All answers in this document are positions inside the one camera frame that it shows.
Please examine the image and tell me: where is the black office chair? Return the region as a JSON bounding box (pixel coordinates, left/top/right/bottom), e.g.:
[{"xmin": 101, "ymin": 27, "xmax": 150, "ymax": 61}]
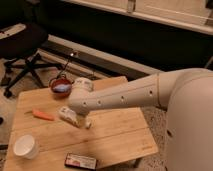
[{"xmin": 0, "ymin": 23, "xmax": 62, "ymax": 98}]

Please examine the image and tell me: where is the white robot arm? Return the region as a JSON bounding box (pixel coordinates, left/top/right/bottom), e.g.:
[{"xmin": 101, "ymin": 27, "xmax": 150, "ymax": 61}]
[{"xmin": 68, "ymin": 68, "xmax": 213, "ymax": 171}]

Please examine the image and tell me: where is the white paper cup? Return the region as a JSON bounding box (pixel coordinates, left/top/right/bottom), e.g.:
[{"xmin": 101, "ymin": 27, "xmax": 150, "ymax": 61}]
[{"xmin": 13, "ymin": 135, "xmax": 39, "ymax": 159}]

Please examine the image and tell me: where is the red bowl with blue contents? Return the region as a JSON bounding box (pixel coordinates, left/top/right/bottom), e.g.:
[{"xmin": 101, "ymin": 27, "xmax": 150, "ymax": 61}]
[{"xmin": 49, "ymin": 78, "xmax": 72, "ymax": 98}]

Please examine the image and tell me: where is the black and white box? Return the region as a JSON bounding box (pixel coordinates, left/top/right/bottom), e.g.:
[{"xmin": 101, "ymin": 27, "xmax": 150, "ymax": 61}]
[{"xmin": 64, "ymin": 153, "xmax": 97, "ymax": 170}]

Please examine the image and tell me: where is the orange carrot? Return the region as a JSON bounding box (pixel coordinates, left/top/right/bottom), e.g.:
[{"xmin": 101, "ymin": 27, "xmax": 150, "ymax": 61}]
[{"xmin": 26, "ymin": 109, "xmax": 55, "ymax": 121}]

